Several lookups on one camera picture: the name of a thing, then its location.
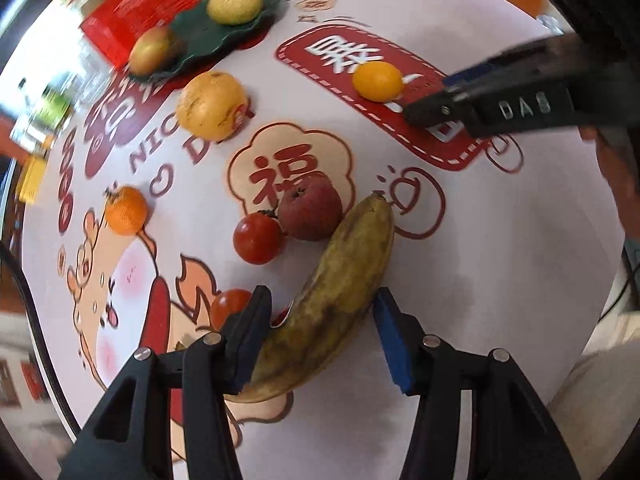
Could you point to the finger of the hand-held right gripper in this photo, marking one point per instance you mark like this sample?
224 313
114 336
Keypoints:
440 110
500 72

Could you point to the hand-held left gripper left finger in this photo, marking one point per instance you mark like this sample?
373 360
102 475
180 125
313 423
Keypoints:
246 345

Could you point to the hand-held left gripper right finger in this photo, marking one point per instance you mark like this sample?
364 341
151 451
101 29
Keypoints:
392 345

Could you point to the red tomato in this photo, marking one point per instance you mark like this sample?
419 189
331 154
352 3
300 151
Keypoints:
257 238
227 306

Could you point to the small yellow-orange citrus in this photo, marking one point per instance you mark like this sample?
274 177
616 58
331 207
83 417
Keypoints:
377 81

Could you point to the spotted yellow banana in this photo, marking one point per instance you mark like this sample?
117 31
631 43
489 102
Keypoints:
345 280

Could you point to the dark red apple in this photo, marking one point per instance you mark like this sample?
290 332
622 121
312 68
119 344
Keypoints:
311 210

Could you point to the orange mandarin with stem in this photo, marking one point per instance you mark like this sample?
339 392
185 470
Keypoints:
126 210

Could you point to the large yellow orange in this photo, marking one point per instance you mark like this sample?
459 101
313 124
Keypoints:
212 106

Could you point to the speckled yellow pear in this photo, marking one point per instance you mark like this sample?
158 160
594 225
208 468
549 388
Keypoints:
235 4

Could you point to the dark green scalloped plate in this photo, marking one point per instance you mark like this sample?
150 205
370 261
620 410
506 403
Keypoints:
205 35

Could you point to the person's right hand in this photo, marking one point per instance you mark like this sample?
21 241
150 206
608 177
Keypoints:
622 180

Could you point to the person's beige clothing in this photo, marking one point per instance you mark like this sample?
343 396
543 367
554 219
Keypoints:
600 370

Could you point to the yellow box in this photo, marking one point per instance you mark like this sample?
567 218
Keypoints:
31 180

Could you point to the yellow-green reddish fruit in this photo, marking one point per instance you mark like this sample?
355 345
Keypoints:
150 51

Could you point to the green label glass bottle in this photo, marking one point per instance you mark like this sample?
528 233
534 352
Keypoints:
56 106

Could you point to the red carton box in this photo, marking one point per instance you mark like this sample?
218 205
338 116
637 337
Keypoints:
145 2

